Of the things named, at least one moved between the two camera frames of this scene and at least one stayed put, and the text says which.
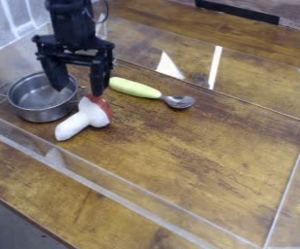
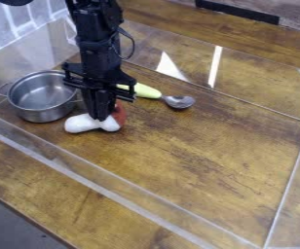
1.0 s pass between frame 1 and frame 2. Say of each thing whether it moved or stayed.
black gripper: moved
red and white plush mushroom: moved
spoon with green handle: stayed
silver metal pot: stayed
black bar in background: stayed
